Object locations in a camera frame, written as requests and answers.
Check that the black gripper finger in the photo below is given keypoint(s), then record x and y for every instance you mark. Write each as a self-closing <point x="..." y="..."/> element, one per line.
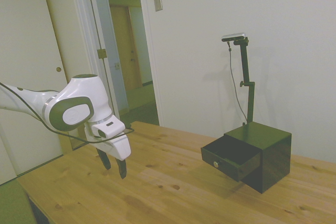
<point x="105" y="159"/>
<point x="122" y="169"/>

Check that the black camera stand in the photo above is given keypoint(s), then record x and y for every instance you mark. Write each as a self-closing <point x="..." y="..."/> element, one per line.
<point x="248" y="77"/>

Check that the black drawer cabinet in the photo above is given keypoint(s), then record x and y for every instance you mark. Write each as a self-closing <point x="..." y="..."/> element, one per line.
<point x="273" y="155"/>

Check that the plain white closet door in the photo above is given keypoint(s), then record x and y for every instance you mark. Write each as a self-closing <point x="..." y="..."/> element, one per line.
<point x="71" y="24"/>

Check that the silver camera on stand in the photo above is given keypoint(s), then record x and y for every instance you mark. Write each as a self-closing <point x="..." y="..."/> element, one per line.
<point x="234" y="36"/>

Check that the white closet door with pull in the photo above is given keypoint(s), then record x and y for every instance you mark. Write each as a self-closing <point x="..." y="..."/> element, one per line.
<point x="23" y="30"/>

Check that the wooden hallway door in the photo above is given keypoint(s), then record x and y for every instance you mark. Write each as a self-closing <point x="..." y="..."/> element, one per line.
<point x="123" y="37"/>

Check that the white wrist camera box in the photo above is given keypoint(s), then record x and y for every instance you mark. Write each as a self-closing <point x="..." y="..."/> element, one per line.
<point x="109" y="128"/>

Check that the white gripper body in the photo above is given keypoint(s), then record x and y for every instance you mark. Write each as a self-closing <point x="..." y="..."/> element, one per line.
<point x="119" y="148"/>

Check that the open white room door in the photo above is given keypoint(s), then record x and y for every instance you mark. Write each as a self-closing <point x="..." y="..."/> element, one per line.
<point x="105" y="30"/>

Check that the metal wall switch plate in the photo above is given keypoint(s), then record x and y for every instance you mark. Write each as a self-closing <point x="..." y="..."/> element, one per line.
<point x="157" y="2"/>

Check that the brass door hinge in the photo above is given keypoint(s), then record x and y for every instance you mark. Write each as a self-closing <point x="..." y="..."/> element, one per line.
<point x="102" y="53"/>

